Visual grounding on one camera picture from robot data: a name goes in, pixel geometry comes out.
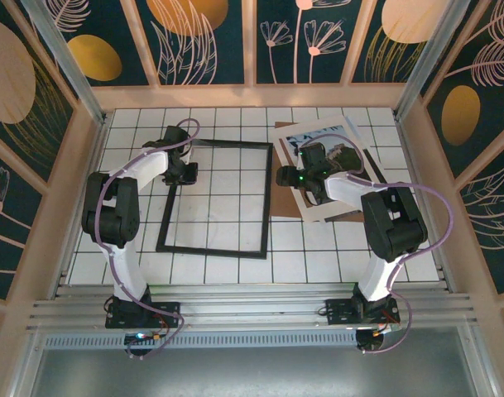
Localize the white mat board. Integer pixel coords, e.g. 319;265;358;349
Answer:
271;115;386;225

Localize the brown backing board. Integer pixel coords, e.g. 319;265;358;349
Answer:
267;121;386;219

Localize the landscape photo print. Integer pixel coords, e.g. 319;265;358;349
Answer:
285;117;388;223

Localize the black picture frame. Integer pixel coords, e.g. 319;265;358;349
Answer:
155;139;275;261

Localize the small circuit board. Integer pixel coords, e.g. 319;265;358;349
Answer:
356;324;403;352
124;330;164;345

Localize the grey metal panel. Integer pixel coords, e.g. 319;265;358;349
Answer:
27;349;480;397

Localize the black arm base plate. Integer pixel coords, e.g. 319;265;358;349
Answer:
105;299;182;330
324;297;401;328

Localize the aluminium rail beam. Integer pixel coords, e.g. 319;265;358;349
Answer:
26;283;479;332

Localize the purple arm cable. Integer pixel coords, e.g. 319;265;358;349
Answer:
303;132;455;356
84;117;201;361

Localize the slotted grey cable duct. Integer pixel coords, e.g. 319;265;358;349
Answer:
42;332;360;351

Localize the aluminium corner post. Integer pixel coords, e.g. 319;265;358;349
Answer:
21;0;108;125
394;0;473;121

